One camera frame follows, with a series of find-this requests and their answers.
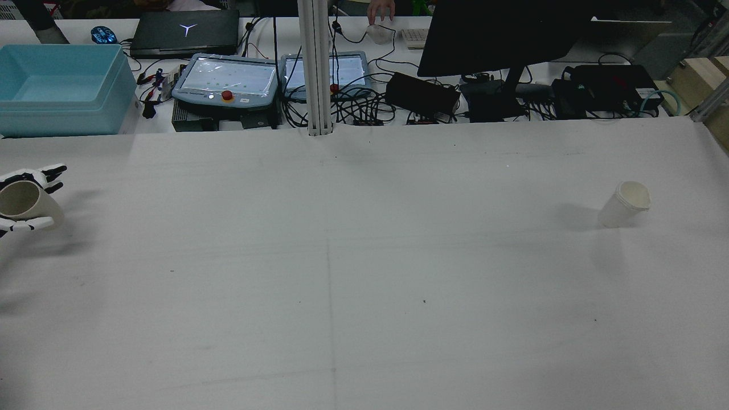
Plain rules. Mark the bare person hand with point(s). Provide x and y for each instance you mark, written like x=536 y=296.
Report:
x=383 y=8

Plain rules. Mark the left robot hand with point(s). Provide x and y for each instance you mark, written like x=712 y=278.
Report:
x=48 y=173

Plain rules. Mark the beige cup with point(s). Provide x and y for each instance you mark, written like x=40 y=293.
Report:
x=23 y=202

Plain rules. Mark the white paper cup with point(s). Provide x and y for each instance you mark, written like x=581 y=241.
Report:
x=618 y=213

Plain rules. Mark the white computer mouse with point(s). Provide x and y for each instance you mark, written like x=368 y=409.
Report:
x=379 y=35

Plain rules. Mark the white keyboard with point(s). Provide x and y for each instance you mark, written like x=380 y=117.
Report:
x=416 y=39

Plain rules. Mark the light blue plastic bin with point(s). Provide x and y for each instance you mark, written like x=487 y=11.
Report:
x=68 y=108

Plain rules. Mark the teach pendant with screen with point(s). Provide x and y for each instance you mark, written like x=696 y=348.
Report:
x=228 y=77
x=350 y=71

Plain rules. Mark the black power adapter brick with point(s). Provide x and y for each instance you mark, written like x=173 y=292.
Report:
x=421 y=94

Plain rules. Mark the black hub red switches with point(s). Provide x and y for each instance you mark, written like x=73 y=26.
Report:
x=422 y=119
x=367 y=121

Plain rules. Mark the black monitor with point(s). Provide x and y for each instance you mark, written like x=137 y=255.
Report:
x=501 y=34

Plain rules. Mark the red black clip leads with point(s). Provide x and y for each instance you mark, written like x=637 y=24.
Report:
x=151 y=85

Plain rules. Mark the blue computer mouse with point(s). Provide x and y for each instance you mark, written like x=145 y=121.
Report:
x=103 y=35

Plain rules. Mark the black rectangular box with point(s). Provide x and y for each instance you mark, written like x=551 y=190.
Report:
x=495 y=108

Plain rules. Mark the black flat device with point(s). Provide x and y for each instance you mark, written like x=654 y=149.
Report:
x=193 y=121

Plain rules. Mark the black laptop white logo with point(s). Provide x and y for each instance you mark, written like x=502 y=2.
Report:
x=182 y=40

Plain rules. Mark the small black electronics box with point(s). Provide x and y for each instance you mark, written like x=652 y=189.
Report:
x=569 y=99

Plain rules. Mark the large black electronics box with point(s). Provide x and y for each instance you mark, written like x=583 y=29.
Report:
x=618 y=85

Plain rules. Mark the wooden box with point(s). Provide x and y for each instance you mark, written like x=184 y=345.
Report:
x=703 y=80

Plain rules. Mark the white aluminium post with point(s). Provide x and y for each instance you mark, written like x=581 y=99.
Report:
x=316 y=68

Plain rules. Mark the silver aluminium frame profile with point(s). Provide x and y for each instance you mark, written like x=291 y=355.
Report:
x=712 y=105

